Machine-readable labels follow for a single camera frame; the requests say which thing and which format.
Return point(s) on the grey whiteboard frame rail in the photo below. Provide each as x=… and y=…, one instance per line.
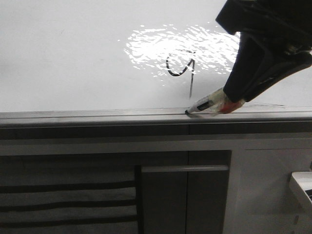
x=162, y=116

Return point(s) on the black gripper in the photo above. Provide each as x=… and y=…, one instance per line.
x=282, y=25

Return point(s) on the white whiteboard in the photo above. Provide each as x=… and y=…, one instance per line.
x=64, y=55

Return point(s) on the white tray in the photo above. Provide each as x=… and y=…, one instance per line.
x=301, y=186

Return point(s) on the dark chair with slats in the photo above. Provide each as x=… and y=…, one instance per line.
x=114, y=193

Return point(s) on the white whiteboard marker black tip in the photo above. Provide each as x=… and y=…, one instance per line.
x=211, y=102

